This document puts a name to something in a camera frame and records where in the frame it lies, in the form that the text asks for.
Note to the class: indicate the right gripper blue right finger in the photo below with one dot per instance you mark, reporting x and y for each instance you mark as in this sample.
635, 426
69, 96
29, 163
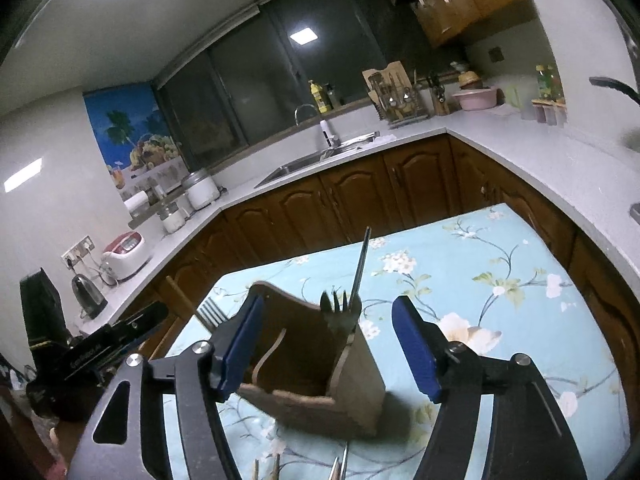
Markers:
433, 359

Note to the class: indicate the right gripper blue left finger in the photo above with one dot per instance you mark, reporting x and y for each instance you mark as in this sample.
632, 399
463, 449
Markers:
233, 344

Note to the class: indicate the steel fork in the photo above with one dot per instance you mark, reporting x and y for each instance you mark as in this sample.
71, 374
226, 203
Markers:
342, 314

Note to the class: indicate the steel chopstick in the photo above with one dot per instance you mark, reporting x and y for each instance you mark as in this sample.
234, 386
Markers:
344, 463

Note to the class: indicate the kitchen faucet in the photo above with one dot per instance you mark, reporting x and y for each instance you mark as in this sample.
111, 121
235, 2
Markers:
331, 140

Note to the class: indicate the dark kitchen window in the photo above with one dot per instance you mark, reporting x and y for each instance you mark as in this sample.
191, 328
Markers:
254, 82

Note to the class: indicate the fork behind holder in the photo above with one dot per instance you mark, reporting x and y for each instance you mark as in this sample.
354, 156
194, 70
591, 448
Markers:
210, 315

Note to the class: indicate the wooden utensil holder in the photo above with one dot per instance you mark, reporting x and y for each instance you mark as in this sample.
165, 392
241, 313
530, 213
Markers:
308, 378

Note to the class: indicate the floral blue tablecloth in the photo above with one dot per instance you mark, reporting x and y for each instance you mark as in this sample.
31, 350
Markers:
487, 280

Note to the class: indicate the black steel electric kettle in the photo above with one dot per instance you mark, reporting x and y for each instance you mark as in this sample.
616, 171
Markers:
88, 295

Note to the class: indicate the small white jar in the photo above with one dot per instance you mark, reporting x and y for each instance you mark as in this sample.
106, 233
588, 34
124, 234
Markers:
173, 217

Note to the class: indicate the white red rice cooker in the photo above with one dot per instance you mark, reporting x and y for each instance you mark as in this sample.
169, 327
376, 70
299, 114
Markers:
126, 255

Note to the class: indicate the wooden lower cabinets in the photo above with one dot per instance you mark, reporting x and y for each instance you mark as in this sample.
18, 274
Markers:
401, 188

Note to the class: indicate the white pot with lid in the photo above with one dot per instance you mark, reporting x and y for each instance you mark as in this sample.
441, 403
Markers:
200, 189

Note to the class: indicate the paper towel roll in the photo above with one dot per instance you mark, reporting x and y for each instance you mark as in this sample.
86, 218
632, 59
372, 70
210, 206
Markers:
137, 204

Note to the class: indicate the steel sink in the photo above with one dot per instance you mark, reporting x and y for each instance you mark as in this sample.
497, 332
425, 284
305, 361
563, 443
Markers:
315, 158

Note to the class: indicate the tropical fruit poster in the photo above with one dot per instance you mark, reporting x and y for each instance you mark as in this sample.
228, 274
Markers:
134, 139

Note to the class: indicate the knife block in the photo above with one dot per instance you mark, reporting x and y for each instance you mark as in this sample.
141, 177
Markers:
439, 100

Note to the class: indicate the countertop utensil rack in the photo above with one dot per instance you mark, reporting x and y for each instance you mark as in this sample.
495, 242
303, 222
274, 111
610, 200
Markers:
394, 95

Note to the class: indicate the pink basin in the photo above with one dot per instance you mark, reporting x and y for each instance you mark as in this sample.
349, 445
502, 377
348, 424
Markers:
477, 99

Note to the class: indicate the spice jars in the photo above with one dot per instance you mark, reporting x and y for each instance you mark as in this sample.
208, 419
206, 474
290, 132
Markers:
550, 104

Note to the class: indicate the yellow detergent bottle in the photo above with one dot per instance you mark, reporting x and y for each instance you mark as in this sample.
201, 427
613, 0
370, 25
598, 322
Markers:
320, 97

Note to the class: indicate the black frying pan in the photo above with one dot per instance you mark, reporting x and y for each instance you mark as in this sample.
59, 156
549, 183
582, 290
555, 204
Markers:
614, 84

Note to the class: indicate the wall power outlet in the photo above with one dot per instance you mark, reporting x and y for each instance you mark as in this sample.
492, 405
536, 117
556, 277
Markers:
77, 252

